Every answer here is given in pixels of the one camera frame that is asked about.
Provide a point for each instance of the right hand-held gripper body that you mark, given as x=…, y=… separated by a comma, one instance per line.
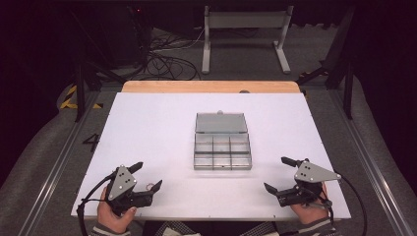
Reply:
x=309, y=183

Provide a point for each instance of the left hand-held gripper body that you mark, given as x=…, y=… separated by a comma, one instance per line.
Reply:
x=122, y=183

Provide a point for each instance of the person's right hand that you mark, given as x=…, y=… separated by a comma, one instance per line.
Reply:
x=309, y=213

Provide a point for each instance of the person's left hand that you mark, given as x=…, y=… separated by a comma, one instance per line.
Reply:
x=113, y=219

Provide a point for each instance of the white board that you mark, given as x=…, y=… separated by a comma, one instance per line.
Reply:
x=164, y=137

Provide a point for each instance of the person's checked clothing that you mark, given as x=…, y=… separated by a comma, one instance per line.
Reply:
x=177, y=228

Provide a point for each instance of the clear plastic compartment box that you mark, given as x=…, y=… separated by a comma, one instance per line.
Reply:
x=222, y=144

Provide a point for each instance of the yellow floor tape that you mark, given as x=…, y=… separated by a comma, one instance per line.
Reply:
x=69, y=103

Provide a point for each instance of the black tripod stand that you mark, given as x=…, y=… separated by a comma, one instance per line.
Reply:
x=80, y=82
x=341, y=59

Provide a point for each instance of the wooden table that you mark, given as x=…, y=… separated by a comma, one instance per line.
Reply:
x=209, y=87

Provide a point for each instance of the grey metal stand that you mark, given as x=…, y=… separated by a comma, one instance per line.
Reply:
x=246, y=20

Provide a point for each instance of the aluminium floor rail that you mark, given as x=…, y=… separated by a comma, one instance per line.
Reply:
x=367, y=157
x=55, y=170

